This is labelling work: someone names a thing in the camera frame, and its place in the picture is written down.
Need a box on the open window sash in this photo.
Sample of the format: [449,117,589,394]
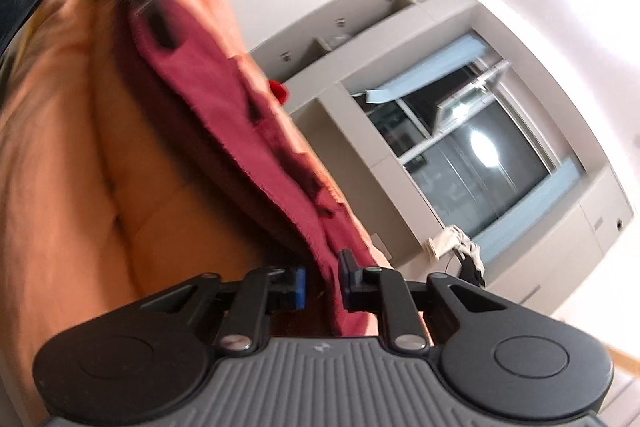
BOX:
[434,61,512,128]

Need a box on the light blue curtain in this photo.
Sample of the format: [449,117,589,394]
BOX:
[471,158,584,264]
[364,34,489,106]

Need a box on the orange blanket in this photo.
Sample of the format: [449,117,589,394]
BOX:
[0,0,432,427]

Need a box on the dark red sweater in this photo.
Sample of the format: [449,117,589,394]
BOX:
[127,0,397,339]

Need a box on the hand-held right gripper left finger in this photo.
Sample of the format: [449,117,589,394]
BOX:
[137,266,307,354]

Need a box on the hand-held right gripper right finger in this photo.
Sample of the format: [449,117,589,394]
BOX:
[339,249,521,352]

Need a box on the grey wardrobe with shelves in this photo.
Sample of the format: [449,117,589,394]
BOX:
[295,0,482,120]

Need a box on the red plush thing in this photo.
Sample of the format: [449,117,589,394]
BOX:
[268,79,291,106]

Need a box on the black garment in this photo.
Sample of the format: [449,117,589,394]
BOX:
[456,256,487,289]

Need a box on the large window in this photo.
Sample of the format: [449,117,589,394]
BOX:
[350,52,584,234]

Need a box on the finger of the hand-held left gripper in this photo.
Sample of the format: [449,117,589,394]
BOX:
[127,0,172,51]

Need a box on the grey wardrobe door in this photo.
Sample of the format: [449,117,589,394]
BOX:
[249,0,417,84]

